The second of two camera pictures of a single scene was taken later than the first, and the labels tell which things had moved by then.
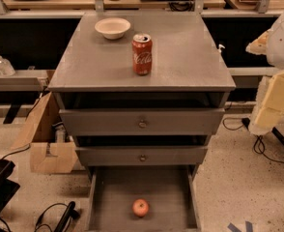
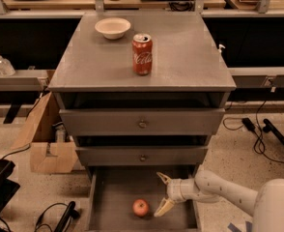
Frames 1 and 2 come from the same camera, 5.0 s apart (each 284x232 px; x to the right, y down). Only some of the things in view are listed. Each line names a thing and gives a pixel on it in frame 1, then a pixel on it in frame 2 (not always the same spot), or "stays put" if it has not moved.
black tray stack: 0,188 stays put
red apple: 140,208 stays put
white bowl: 112,28 stays put
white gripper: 283,43 -> 175,189
